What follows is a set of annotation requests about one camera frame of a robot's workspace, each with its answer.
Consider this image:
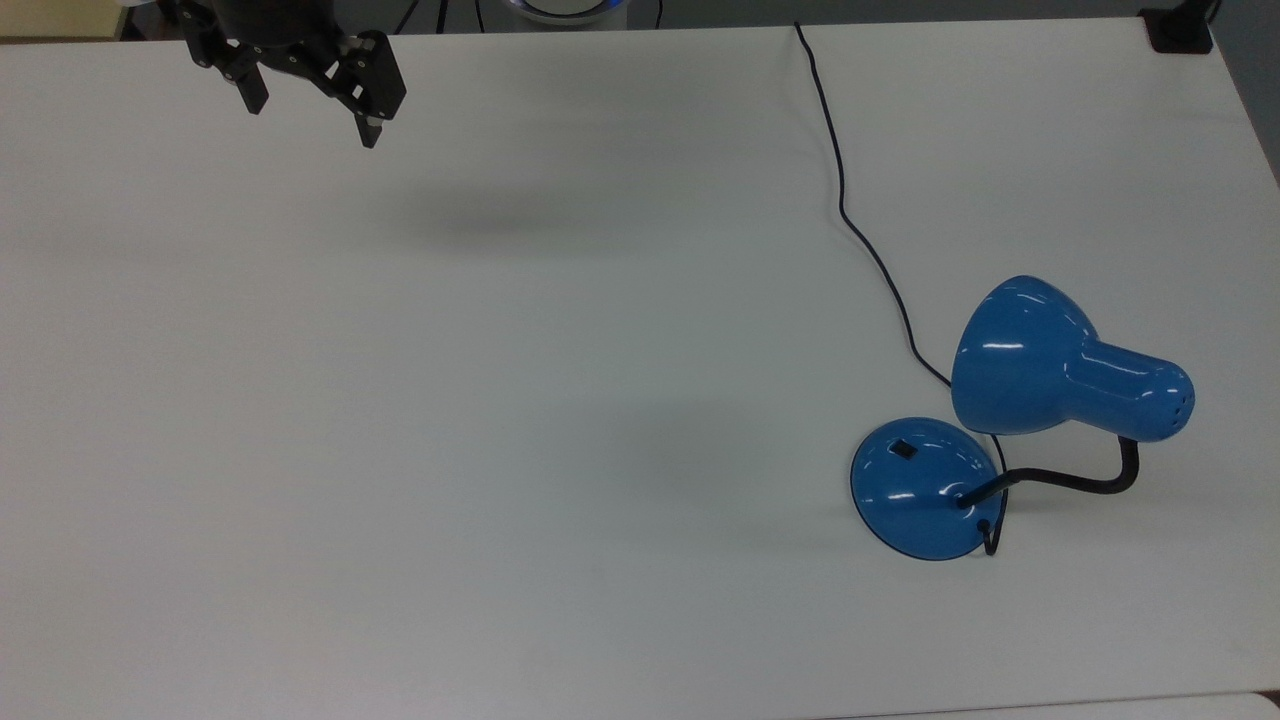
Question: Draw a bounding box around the blue desk lamp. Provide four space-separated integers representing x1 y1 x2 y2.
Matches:
849 275 1197 562

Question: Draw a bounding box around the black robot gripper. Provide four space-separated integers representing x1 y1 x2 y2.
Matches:
160 0 408 150

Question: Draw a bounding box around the black lamp power cord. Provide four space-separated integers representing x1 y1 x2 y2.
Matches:
794 21 1011 558

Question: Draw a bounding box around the black table clamp mount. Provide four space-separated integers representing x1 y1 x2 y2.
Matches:
1139 0 1223 55

